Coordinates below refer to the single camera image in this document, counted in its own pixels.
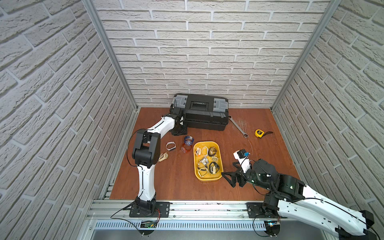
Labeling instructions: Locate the blue transparent watch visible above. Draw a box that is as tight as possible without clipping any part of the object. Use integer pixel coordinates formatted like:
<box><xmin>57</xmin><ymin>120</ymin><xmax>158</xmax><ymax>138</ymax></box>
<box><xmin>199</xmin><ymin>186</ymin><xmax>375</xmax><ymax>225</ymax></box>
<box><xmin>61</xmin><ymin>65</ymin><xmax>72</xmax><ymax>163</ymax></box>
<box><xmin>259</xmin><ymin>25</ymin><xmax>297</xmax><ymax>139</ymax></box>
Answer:
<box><xmin>184</xmin><ymin>136</ymin><xmax>194</xmax><ymax>146</ymax></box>

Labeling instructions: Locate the white band watch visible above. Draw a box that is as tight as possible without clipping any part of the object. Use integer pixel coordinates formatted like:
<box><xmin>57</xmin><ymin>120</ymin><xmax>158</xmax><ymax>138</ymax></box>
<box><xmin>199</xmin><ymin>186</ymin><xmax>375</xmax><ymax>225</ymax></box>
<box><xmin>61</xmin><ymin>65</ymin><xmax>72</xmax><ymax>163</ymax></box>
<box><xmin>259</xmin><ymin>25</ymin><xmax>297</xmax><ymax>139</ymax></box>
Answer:
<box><xmin>166</xmin><ymin>142</ymin><xmax>177</xmax><ymax>151</ymax></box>

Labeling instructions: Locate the red transparent watch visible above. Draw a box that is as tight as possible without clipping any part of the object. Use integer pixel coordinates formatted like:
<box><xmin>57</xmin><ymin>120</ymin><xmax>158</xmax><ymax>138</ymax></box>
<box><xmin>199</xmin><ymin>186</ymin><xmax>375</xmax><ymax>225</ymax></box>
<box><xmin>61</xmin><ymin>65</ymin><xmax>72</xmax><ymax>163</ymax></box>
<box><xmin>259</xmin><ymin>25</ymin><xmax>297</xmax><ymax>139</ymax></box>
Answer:
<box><xmin>181</xmin><ymin>144</ymin><xmax>192</xmax><ymax>153</ymax></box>

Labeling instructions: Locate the pink orange watch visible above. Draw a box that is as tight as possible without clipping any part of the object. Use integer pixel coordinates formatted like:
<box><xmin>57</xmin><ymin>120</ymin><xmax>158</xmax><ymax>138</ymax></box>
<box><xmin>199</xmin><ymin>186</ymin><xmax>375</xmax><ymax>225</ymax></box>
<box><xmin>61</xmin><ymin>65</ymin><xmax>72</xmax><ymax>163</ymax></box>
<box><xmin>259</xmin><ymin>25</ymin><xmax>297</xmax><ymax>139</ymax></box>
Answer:
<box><xmin>195</xmin><ymin>147</ymin><xmax>202</xmax><ymax>157</ymax></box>

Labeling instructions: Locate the clear white watch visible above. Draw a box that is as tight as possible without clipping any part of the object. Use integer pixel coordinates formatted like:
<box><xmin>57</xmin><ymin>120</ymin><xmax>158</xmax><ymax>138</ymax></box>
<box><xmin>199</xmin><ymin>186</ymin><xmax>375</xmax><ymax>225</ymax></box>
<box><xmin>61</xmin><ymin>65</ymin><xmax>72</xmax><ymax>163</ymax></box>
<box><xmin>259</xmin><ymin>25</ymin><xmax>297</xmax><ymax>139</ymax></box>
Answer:
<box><xmin>197</xmin><ymin>157</ymin><xmax>209</xmax><ymax>169</ymax></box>

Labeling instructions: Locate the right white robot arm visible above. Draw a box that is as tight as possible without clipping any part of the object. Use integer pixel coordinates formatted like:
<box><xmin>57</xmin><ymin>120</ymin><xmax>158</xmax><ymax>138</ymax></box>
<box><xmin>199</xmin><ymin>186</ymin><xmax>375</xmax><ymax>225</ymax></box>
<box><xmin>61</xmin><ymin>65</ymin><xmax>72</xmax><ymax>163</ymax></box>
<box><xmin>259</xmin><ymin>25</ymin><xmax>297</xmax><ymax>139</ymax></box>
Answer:
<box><xmin>222</xmin><ymin>158</ymin><xmax>380</xmax><ymax>240</ymax></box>

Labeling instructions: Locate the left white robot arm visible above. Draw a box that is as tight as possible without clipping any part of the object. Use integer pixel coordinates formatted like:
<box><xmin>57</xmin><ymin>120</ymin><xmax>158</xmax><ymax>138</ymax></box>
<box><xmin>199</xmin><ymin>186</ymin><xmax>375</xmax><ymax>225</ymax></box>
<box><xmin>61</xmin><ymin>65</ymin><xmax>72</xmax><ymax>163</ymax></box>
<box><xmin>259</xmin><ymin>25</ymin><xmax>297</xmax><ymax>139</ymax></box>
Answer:
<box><xmin>132</xmin><ymin>114</ymin><xmax>184</xmax><ymax>214</ymax></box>

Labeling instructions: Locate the black plastic toolbox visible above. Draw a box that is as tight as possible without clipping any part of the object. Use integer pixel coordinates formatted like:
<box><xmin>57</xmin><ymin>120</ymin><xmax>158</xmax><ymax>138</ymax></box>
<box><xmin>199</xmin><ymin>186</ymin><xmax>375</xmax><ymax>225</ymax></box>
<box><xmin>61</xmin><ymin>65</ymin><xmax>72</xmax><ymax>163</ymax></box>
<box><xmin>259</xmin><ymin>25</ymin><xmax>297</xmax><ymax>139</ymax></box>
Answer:
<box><xmin>170</xmin><ymin>94</ymin><xmax>229</xmax><ymax>131</ymax></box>

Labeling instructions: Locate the yellow rectangular tray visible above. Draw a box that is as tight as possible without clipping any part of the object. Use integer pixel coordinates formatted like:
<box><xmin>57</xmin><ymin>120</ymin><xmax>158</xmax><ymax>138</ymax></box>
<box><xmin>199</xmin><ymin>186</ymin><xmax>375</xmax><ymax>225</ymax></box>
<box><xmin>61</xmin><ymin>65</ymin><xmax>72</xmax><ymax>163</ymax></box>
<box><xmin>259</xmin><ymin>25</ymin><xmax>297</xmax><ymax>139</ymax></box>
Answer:
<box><xmin>193</xmin><ymin>141</ymin><xmax>224</xmax><ymax>182</ymax></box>

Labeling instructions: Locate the silver combination wrench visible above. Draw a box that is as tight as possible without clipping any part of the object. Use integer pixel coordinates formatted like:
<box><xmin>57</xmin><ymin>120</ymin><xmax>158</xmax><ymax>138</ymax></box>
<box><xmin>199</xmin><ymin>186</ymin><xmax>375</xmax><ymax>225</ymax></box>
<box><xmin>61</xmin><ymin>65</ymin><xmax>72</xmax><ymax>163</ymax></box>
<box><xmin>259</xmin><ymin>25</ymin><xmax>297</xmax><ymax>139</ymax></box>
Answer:
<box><xmin>229</xmin><ymin>116</ymin><xmax>249</xmax><ymax>138</ymax></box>

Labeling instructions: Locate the yellow tape measure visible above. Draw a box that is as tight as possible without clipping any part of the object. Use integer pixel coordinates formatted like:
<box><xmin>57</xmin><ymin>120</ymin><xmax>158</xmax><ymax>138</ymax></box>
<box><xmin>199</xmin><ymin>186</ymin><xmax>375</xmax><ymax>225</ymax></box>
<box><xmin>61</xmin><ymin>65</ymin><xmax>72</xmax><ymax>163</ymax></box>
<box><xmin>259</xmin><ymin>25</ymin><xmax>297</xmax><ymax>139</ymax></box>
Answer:
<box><xmin>255</xmin><ymin>130</ymin><xmax>265</xmax><ymax>138</ymax></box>

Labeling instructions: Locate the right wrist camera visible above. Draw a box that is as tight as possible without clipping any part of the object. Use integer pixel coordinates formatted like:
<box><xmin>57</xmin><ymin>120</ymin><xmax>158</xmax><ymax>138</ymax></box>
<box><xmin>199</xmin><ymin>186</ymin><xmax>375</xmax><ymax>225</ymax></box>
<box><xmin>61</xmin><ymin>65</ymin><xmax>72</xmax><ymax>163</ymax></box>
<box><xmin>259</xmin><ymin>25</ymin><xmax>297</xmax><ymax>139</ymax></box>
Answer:
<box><xmin>233</xmin><ymin>149</ymin><xmax>251</xmax><ymax>174</ymax></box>

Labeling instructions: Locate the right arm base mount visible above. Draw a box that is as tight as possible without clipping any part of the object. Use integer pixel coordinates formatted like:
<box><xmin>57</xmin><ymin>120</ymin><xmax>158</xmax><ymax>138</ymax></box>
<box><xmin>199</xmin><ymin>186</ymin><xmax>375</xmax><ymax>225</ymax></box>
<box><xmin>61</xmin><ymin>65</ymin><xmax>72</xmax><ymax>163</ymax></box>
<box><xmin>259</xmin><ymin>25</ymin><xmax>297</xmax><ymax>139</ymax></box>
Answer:
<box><xmin>246</xmin><ymin>202</ymin><xmax>280</xmax><ymax>219</ymax></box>

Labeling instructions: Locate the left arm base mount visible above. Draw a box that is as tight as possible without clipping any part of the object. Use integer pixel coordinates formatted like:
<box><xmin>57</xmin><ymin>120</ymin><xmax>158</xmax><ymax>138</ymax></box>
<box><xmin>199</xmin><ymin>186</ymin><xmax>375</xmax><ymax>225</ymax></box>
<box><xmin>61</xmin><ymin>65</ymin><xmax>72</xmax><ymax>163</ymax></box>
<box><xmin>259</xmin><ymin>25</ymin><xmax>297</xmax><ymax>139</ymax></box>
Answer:
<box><xmin>129</xmin><ymin>202</ymin><xmax>170</xmax><ymax>218</ymax></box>

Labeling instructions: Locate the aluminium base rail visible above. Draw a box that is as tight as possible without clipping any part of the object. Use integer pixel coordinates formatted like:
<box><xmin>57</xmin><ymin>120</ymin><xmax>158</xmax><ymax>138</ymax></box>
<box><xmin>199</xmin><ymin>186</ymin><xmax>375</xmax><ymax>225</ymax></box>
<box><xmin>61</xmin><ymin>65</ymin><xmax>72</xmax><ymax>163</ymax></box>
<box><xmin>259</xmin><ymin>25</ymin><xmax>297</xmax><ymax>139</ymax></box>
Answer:
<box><xmin>86</xmin><ymin>200</ymin><xmax>278</xmax><ymax>231</ymax></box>

